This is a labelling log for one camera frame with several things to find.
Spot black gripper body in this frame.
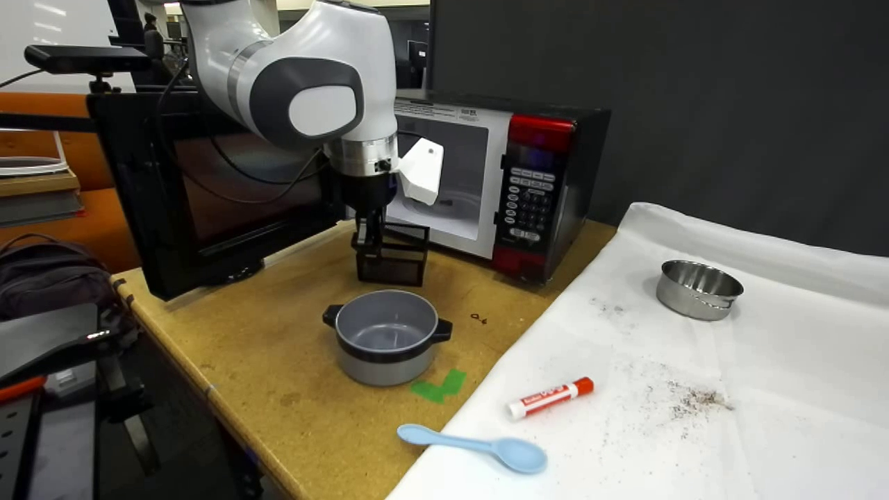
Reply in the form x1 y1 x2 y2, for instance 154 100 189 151
329 171 401 224

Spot black mesh box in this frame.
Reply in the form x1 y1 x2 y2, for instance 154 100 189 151
353 219 432 289

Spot grey pot with black handles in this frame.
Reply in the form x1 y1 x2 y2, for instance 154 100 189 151
320 287 456 389

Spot red microwave door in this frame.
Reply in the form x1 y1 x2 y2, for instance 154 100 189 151
82 86 349 304

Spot red white marker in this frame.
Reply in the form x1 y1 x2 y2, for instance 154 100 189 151
506 372 597 421

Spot steel bowl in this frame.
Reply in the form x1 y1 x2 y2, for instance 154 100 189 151
652 258 746 326

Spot orange sofa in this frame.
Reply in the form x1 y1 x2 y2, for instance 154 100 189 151
0 89 140 276

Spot light blue plastic spoon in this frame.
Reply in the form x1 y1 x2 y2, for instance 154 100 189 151
395 421 549 479

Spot white paper sheet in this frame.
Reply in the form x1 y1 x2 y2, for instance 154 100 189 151
383 200 889 500

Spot black backpack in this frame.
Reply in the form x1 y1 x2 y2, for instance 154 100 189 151
0 235 128 383

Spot stack of books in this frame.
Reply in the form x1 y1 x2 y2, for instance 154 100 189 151
0 129 86 230

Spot black tripod stand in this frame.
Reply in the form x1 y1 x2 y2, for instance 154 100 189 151
0 322 163 500

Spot dark grey backdrop curtain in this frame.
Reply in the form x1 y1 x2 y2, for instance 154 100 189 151
425 0 889 258

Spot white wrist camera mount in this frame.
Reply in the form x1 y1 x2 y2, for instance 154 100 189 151
395 136 447 208

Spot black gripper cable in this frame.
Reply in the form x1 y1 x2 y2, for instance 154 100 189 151
150 53 335 211

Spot black stereo camera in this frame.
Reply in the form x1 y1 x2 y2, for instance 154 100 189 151
22 42 150 78

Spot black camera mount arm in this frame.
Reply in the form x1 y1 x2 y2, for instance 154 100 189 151
0 78 118 133

